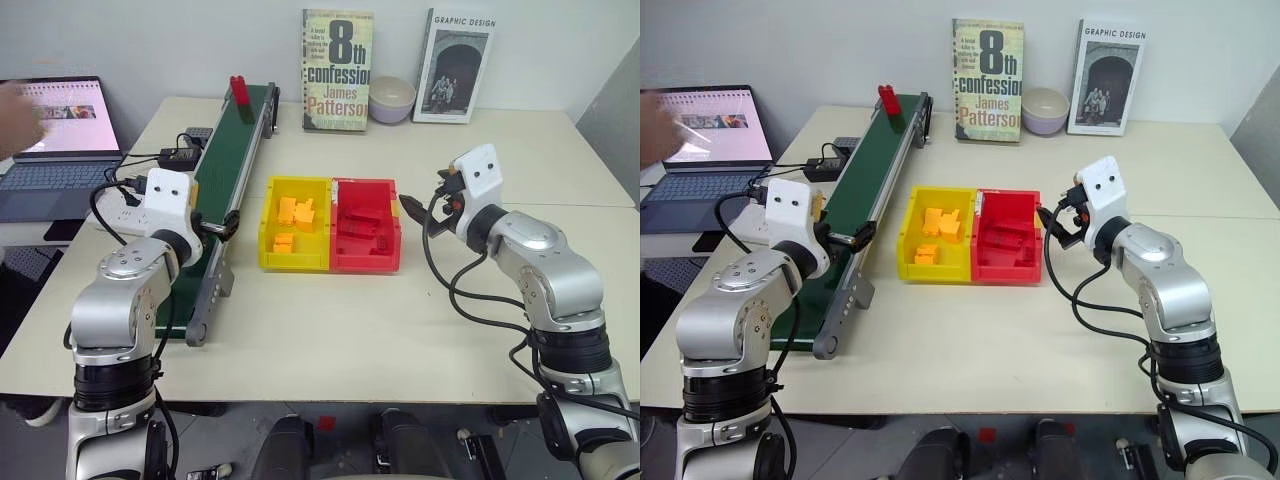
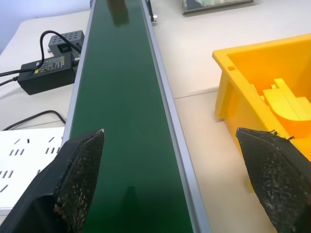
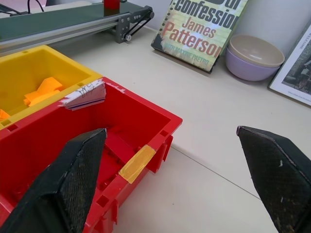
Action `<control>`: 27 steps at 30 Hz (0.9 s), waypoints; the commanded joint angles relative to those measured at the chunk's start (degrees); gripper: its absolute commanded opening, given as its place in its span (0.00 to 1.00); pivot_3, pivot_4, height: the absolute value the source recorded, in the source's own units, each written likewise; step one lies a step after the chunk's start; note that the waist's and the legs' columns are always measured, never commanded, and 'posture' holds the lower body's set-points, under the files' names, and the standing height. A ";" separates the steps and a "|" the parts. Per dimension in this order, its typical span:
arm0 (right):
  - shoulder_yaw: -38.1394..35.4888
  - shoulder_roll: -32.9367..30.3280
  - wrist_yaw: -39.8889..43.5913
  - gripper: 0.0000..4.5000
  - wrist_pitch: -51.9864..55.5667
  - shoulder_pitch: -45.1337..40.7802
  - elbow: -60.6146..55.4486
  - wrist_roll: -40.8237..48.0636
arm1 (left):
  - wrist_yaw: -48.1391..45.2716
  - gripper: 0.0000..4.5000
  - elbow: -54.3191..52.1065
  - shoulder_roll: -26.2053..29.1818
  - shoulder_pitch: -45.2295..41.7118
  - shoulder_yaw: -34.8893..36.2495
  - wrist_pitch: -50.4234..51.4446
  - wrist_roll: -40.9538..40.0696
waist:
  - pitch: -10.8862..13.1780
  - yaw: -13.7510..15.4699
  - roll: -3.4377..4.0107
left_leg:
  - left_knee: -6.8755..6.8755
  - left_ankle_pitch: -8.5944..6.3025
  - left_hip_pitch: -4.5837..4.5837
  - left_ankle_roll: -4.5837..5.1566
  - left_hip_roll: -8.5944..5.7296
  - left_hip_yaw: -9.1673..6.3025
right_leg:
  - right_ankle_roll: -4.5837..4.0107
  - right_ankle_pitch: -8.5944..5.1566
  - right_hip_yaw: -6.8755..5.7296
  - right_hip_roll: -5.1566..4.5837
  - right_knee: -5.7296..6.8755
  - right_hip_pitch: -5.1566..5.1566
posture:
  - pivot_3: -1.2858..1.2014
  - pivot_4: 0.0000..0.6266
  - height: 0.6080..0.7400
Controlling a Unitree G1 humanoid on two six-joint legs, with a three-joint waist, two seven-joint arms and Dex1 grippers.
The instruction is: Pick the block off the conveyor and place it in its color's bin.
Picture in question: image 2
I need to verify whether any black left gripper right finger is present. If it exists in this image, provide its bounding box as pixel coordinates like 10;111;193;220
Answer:
236;127;311;233

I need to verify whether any black power cable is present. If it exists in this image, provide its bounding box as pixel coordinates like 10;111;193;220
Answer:
1;110;67;131

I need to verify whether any grey speed controller box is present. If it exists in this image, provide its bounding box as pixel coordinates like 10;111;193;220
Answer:
47;30;86;58

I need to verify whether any black power adapter brick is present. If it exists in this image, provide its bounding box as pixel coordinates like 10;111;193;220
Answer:
17;52;81;96

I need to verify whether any transparent plastic box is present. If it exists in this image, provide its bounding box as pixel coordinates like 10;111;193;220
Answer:
181;0;254;16

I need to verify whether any white power strip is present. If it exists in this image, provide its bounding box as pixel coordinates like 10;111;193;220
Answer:
0;127;66;216

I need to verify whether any black metal frame leg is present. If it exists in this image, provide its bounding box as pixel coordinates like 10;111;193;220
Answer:
145;0;158;23

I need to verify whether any yellow plastic bin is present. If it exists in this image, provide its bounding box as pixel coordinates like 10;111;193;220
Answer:
212;33;311;162

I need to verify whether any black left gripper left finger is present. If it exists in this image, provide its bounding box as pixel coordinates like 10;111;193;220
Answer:
0;129;105;233

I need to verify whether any green conveyor belt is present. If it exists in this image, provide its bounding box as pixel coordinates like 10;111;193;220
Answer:
61;0;212;233

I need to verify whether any black controller cable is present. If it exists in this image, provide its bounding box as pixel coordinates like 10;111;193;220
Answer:
38;30;82;64

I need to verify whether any yellow arch block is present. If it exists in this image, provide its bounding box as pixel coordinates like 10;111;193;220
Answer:
278;114;311;139

